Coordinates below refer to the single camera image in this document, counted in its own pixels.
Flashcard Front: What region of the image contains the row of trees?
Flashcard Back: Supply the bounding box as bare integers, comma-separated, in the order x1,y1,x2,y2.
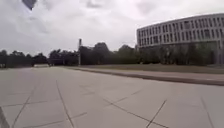
0,41,218,68

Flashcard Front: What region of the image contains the tall pole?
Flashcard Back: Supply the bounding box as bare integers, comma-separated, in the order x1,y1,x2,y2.
77,37,83,67

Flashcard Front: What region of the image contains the grey paved plaza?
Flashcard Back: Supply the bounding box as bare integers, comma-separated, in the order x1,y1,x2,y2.
0,66,224,128

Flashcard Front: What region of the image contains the grass strip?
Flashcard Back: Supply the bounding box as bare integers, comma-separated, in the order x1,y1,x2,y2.
66,63,224,75

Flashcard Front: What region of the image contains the grey raised pavement strip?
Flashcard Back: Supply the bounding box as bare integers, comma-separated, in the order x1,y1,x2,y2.
66,66,224,87

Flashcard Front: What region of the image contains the grey multi-storey building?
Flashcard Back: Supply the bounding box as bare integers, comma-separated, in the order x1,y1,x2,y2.
135,13,224,66

